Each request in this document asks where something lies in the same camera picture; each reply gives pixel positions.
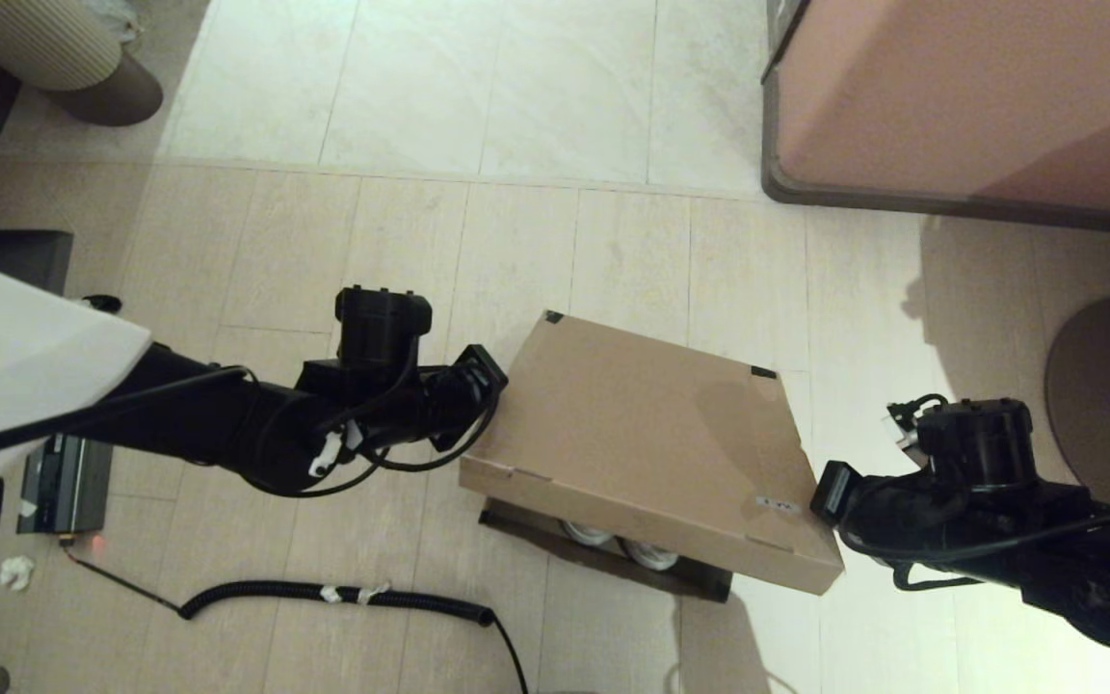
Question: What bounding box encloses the black box device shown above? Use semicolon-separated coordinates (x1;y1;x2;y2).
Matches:
0;229;74;295

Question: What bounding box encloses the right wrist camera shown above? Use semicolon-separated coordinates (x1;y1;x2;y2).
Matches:
887;395;946;449

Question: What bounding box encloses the dark power supply box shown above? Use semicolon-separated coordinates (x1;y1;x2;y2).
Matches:
17;434;115;536

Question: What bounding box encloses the ribbed beige cylinder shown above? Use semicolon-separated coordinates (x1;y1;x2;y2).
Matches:
0;0;137;93

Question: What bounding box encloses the pink cabinet with dark plinth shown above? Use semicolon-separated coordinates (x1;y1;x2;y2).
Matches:
760;0;1110;240

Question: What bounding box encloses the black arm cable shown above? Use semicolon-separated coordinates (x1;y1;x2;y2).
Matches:
0;364;503;499
839;487;1110;594

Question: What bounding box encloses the white crumpled plastic bag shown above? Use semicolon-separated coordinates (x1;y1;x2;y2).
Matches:
92;0;144;47

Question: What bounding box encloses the brown cardboard shoe box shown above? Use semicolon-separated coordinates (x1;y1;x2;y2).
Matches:
459;310;845;603

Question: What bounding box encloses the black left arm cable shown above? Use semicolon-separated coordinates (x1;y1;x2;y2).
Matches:
0;364;503;499

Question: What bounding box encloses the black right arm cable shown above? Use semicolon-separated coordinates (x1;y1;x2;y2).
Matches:
839;487;1110;594

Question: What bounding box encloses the white lace-up sneaker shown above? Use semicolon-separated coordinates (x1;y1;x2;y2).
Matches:
560;519;620;548
619;538;683;572

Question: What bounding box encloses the black coiled floor cable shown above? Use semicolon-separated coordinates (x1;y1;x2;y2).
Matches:
64;549;529;694

